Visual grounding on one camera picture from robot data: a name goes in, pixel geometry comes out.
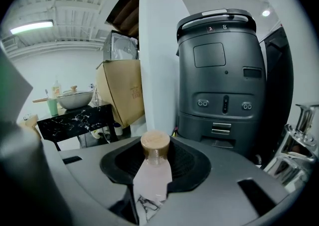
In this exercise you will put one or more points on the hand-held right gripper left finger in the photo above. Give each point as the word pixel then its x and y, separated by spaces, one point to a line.
pixel 99 165

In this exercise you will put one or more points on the dark grey delivery robot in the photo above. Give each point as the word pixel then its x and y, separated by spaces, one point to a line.
pixel 219 83

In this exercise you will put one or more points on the brown cardboard box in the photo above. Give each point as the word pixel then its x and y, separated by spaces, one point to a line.
pixel 122 90

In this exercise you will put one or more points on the white marble sink countertop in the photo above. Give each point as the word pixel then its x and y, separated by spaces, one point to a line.
pixel 147 210

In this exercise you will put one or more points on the pink bottle with tan cap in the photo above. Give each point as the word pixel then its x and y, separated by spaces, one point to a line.
pixel 154 172

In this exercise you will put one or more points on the round ceiling light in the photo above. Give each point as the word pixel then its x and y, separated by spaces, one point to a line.
pixel 266 13

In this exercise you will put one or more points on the shiny chrome metal fixture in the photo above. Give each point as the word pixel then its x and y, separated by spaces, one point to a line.
pixel 294 145

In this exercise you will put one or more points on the black marble side table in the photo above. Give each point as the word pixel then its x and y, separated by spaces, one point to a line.
pixel 72 120

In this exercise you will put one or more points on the green plastic cup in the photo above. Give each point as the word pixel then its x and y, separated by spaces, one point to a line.
pixel 52 108

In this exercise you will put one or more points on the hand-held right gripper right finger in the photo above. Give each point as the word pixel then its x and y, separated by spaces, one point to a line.
pixel 219 190

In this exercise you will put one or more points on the cream pump soap bottle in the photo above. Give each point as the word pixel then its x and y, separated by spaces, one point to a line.
pixel 56 89

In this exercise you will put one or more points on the ceiling tube light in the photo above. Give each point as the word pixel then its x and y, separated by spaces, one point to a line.
pixel 31 27

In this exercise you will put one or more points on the brown wooden staircase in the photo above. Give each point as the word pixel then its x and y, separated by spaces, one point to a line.
pixel 127 11

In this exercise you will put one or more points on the black leaning panel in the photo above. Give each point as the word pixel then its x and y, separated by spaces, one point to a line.
pixel 279 95

